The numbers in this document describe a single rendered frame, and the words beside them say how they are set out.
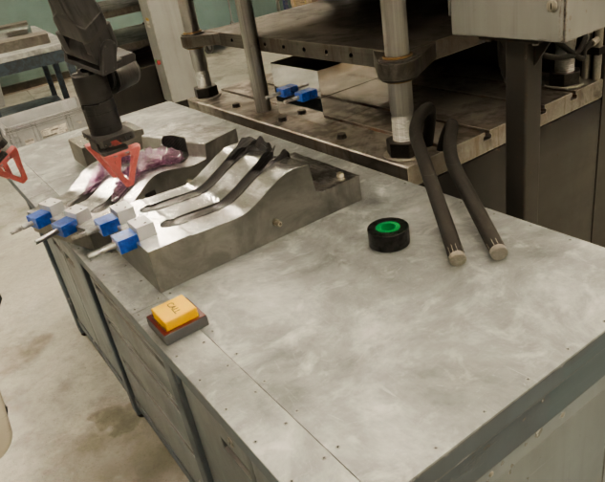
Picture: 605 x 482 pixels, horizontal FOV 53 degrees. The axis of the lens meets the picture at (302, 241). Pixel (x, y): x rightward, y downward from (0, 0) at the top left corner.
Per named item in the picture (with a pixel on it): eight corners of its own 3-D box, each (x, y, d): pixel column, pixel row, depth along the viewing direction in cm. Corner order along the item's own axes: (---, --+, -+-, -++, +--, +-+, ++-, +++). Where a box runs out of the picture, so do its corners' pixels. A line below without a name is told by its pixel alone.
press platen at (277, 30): (410, 135, 150) (405, 62, 141) (185, 78, 248) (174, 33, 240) (609, 51, 187) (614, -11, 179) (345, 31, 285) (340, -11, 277)
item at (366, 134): (409, 188, 157) (406, 163, 154) (190, 113, 256) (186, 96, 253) (601, 97, 195) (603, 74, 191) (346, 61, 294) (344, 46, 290)
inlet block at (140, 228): (97, 273, 114) (87, 248, 111) (88, 264, 118) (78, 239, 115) (161, 246, 120) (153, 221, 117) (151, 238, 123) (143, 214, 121)
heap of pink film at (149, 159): (119, 203, 144) (109, 172, 140) (76, 193, 154) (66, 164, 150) (199, 162, 160) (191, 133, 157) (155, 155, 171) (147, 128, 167)
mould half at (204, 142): (95, 251, 137) (78, 207, 131) (33, 230, 152) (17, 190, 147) (244, 165, 169) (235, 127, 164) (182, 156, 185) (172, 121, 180)
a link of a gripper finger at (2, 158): (25, 165, 133) (-9, 135, 126) (41, 170, 128) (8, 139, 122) (4, 189, 130) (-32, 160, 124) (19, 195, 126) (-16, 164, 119)
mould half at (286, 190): (161, 293, 116) (140, 230, 110) (115, 249, 136) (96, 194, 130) (362, 199, 138) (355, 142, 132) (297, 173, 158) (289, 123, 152)
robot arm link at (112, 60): (58, 28, 100) (102, 43, 98) (105, 11, 108) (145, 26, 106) (64, 96, 107) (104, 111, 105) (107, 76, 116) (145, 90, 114)
